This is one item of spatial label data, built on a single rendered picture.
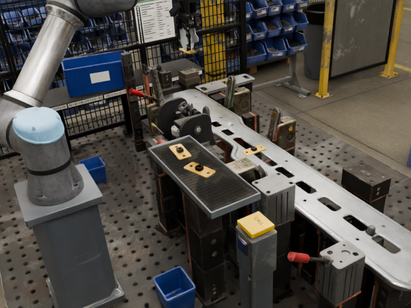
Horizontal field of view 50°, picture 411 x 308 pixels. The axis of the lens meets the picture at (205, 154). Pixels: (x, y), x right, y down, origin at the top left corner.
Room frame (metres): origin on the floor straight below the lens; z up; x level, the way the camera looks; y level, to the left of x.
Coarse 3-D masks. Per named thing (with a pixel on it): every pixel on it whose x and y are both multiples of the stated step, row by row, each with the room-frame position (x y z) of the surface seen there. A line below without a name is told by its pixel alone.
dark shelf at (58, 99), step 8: (160, 64) 2.28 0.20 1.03; (168, 64) 2.27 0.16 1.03; (176, 64) 2.26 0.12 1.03; (184, 64) 2.25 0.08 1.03; (192, 64) 2.24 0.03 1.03; (136, 72) 2.18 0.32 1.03; (176, 72) 2.14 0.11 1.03; (200, 72) 2.16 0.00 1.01; (136, 80) 2.07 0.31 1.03; (176, 80) 2.09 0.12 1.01; (56, 88) 2.04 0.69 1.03; (64, 88) 2.03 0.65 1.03; (120, 88) 1.98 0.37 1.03; (136, 88) 2.00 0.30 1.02; (48, 96) 1.94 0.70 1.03; (56, 96) 1.94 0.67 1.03; (64, 96) 1.93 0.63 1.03; (80, 96) 1.91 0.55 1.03; (88, 96) 1.91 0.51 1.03; (96, 96) 1.91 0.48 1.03; (104, 96) 1.92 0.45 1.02; (112, 96) 1.94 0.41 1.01; (48, 104) 1.84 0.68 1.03; (56, 104) 1.83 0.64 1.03; (64, 104) 1.84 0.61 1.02; (72, 104) 1.85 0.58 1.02; (80, 104) 1.87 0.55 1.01
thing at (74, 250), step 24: (24, 192) 1.04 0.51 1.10; (96, 192) 1.01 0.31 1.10; (24, 216) 0.93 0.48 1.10; (48, 216) 0.93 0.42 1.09; (72, 216) 0.97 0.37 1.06; (96, 216) 1.01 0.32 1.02; (48, 240) 0.94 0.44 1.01; (72, 240) 0.96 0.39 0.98; (96, 240) 0.99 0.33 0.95; (48, 264) 0.94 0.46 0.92; (72, 264) 0.95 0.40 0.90; (96, 264) 0.98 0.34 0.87; (48, 288) 1.05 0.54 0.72; (72, 288) 0.94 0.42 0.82; (96, 288) 0.97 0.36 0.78; (120, 288) 1.02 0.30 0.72
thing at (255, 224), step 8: (248, 216) 0.79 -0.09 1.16; (256, 216) 0.78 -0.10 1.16; (264, 216) 0.78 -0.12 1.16; (240, 224) 0.76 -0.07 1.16; (248, 224) 0.76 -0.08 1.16; (256, 224) 0.76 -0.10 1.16; (264, 224) 0.75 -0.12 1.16; (272, 224) 0.75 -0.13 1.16; (248, 232) 0.74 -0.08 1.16; (256, 232) 0.73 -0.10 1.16; (264, 232) 0.74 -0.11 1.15
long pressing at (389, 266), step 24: (168, 96) 1.91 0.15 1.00; (192, 96) 1.89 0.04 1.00; (216, 120) 1.62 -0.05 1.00; (240, 120) 1.61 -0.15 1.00; (264, 144) 1.39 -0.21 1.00; (288, 168) 1.22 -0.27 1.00; (312, 168) 1.22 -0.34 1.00; (336, 192) 1.07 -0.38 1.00; (312, 216) 0.96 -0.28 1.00; (336, 216) 0.96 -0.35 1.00; (360, 216) 0.95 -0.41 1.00; (384, 216) 0.95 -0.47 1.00; (336, 240) 0.86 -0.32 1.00; (360, 240) 0.86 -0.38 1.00; (408, 240) 0.84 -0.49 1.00; (384, 264) 0.77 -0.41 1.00; (408, 264) 0.76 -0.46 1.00; (408, 288) 0.69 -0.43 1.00
